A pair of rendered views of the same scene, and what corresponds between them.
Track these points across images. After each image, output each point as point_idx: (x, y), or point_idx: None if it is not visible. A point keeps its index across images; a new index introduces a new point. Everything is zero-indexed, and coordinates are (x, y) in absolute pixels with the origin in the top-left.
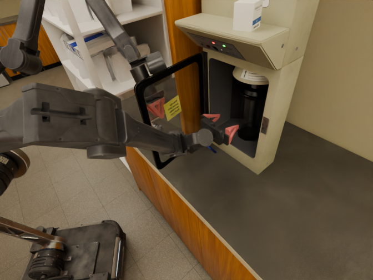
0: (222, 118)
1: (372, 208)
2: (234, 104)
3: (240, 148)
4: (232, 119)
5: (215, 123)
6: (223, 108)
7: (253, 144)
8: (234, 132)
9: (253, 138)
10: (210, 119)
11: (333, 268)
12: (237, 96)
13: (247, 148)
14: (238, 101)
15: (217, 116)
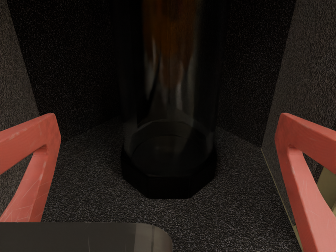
0: (24, 163)
1: None
2: (46, 78)
3: (213, 248)
4: (62, 149)
5: (4, 201)
6: (11, 110)
7: (229, 194)
8: (318, 190)
9: (214, 170)
10: (37, 222)
11: None
12: (46, 35)
13: (233, 226)
14: (58, 60)
15: (48, 138)
